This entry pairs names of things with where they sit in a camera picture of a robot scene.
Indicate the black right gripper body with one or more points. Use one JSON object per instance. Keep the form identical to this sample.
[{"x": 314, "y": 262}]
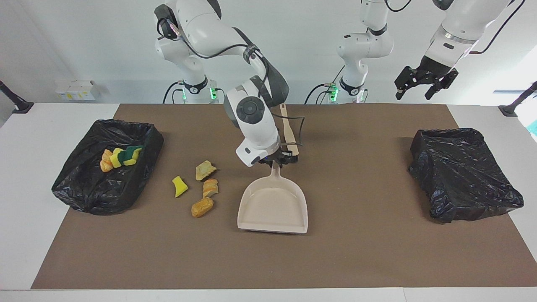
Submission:
[{"x": 282, "y": 156}]

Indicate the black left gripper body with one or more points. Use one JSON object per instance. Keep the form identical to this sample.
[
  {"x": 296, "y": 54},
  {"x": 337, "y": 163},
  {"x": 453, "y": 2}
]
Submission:
[{"x": 436, "y": 69}]

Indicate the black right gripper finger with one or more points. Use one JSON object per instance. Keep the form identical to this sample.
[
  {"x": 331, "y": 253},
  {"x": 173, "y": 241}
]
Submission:
[
  {"x": 288, "y": 161},
  {"x": 268, "y": 162}
]

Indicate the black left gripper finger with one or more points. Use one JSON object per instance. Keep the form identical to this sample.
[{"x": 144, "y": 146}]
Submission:
[
  {"x": 442, "y": 84},
  {"x": 406, "y": 77}
]

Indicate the beige hand brush black bristles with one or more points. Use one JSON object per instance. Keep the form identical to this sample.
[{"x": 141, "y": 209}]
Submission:
[{"x": 288, "y": 130}]

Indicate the beige plastic dustpan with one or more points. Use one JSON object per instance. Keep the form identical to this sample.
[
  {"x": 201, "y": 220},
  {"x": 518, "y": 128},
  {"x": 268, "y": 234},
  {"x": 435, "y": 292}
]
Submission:
[{"x": 272, "y": 205}]

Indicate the striped orange croissant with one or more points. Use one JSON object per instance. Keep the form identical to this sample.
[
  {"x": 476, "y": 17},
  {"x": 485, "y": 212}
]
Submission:
[{"x": 210, "y": 188}]

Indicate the pale toast bread piece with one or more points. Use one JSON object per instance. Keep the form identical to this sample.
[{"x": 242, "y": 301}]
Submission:
[{"x": 204, "y": 170}]

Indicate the brown bread roll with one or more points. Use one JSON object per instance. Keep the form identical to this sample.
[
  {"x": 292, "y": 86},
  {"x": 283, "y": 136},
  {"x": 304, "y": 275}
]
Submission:
[{"x": 202, "y": 207}]

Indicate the small yellow sponge piece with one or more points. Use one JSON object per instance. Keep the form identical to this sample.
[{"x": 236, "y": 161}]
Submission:
[{"x": 179, "y": 187}]

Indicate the yellow green sponge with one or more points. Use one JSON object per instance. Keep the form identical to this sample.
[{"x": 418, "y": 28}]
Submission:
[
  {"x": 116, "y": 158},
  {"x": 131, "y": 154}
]

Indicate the pale striped croissant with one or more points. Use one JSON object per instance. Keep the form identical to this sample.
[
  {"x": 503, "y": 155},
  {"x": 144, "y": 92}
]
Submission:
[{"x": 106, "y": 161}]

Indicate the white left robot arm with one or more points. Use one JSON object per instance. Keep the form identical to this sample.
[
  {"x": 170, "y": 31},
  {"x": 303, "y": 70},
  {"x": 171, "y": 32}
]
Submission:
[{"x": 365, "y": 44}]

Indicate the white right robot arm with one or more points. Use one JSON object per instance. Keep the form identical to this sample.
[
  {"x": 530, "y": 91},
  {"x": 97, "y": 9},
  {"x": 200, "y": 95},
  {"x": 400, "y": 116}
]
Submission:
[{"x": 251, "y": 113}]

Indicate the black bag lined bin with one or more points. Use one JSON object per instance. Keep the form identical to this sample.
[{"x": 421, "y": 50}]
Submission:
[
  {"x": 461, "y": 176},
  {"x": 105, "y": 188}
]

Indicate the brown table mat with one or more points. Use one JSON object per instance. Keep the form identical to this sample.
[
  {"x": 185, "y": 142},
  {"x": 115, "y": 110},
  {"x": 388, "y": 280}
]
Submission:
[{"x": 268, "y": 256}]

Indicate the teal object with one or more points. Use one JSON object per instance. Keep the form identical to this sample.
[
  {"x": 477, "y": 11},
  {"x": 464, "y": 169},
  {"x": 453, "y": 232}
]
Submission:
[{"x": 533, "y": 128}]

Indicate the black camera stand clamp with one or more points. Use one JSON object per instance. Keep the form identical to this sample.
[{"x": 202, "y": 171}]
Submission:
[
  {"x": 514, "y": 107},
  {"x": 16, "y": 102}
]

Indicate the white wall box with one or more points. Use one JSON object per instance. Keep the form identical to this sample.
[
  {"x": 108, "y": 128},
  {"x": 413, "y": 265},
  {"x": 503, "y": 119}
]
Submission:
[{"x": 75, "y": 91}]

